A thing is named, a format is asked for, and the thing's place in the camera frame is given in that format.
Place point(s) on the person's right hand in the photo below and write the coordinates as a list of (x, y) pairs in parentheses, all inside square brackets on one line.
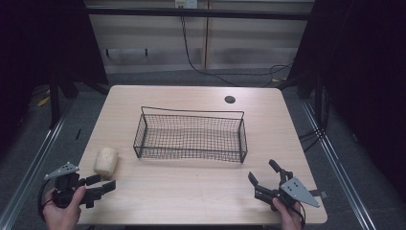
[(288, 218)]

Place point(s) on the black curtain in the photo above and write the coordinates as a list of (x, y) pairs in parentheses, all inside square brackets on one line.
[(364, 80), (38, 48)]

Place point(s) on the person's left hand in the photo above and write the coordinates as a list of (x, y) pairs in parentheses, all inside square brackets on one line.
[(62, 217)]

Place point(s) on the white wall power outlet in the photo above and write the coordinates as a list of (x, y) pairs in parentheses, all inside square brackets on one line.
[(186, 3)]

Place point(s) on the grey metal floor rail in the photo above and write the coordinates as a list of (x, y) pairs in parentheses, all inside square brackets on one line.
[(338, 169), (28, 172)]

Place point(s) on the small black stick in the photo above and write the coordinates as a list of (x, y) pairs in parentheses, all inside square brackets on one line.
[(78, 134)]

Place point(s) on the yellow tape strip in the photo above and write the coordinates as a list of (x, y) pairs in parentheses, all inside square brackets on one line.
[(43, 101)]

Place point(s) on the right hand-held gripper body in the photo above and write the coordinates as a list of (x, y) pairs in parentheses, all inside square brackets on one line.
[(295, 191)]

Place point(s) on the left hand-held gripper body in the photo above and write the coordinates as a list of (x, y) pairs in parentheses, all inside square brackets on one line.
[(65, 187)]

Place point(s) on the black horizontal frame bar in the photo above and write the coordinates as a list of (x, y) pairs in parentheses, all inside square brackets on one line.
[(191, 13)]

